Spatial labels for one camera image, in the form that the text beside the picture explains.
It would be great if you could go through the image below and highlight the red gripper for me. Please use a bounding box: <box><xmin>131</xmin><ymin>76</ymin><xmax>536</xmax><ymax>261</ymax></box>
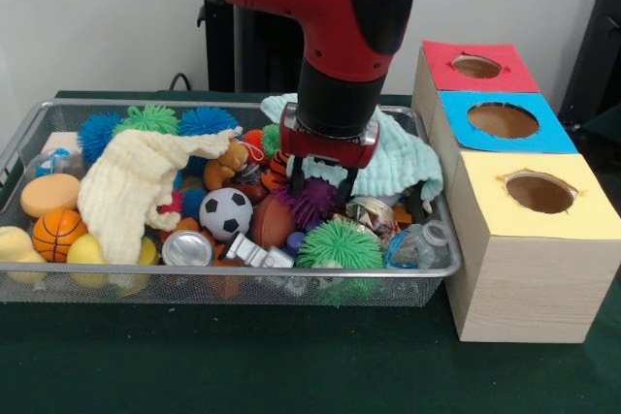
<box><xmin>279</xmin><ymin>104</ymin><xmax>381</xmax><ymax>205</ymax></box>

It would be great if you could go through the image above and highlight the mint green knitted cloth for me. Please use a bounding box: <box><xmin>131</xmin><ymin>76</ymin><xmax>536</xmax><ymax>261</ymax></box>
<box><xmin>259</xmin><ymin>92</ymin><xmax>444</xmax><ymax>209</ymax></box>

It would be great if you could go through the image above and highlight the cream knitted cloth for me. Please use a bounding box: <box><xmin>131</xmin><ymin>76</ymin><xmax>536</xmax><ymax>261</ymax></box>
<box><xmin>78</xmin><ymin>126</ymin><xmax>244</xmax><ymax>265</ymax></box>

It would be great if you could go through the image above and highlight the clear shallow bin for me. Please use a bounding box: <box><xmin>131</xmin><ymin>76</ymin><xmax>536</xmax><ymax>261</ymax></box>
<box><xmin>0</xmin><ymin>97</ymin><xmax>465</xmax><ymax>308</ymax></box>

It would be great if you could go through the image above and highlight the purple spiky ball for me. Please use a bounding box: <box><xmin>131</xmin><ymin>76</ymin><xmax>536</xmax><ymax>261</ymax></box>
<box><xmin>275</xmin><ymin>176</ymin><xmax>341</xmax><ymax>231</ymax></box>

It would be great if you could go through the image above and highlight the green spiky ball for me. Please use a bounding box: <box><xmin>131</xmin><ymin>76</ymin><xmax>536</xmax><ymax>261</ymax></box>
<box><xmin>295</xmin><ymin>219</ymin><xmax>384</xmax><ymax>305</ymax></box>

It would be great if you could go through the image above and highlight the small soccer ball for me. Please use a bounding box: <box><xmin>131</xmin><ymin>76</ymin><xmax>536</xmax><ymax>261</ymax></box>
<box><xmin>199</xmin><ymin>187</ymin><xmax>254</xmax><ymax>241</ymax></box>

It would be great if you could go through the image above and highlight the crushed plastic water bottle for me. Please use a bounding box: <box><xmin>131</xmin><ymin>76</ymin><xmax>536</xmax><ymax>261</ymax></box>
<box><xmin>386</xmin><ymin>219</ymin><xmax>453</xmax><ymax>271</ymax></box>

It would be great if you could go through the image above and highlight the large blue spiky ball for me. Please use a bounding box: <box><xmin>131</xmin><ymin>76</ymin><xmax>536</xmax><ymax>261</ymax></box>
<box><xmin>178</xmin><ymin>107</ymin><xmax>242</xmax><ymax>139</ymax></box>

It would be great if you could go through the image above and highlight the green fuzzy monster toy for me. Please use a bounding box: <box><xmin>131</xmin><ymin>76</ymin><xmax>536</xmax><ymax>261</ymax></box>
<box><xmin>114</xmin><ymin>104</ymin><xmax>180</xmax><ymax>137</ymax></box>

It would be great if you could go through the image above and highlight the dark green table cloth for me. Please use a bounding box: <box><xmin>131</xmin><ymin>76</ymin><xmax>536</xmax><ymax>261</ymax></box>
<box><xmin>0</xmin><ymin>89</ymin><xmax>621</xmax><ymax>414</ymax></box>

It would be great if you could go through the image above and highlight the plain yellow ball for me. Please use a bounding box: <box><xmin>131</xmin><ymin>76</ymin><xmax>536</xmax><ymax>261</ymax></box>
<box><xmin>66</xmin><ymin>233</ymin><xmax>108</xmax><ymax>268</ymax></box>

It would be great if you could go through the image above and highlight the small orange basketball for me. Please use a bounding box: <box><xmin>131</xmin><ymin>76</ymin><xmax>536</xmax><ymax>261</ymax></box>
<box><xmin>32</xmin><ymin>207</ymin><xmax>88</xmax><ymax>263</ymax></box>

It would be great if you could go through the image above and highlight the pale orange round sponge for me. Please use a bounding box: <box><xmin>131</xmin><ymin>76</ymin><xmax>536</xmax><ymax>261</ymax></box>
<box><xmin>19</xmin><ymin>174</ymin><xmax>82</xmax><ymax>219</ymax></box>

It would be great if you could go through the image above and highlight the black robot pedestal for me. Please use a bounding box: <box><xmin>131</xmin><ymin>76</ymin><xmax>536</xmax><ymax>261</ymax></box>
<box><xmin>197</xmin><ymin>0</ymin><xmax>311</xmax><ymax>95</ymax></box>

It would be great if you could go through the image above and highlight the black cable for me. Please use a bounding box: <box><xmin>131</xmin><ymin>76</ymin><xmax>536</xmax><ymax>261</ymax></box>
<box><xmin>169</xmin><ymin>72</ymin><xmax>195</xmax><ymax>93</ymax></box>

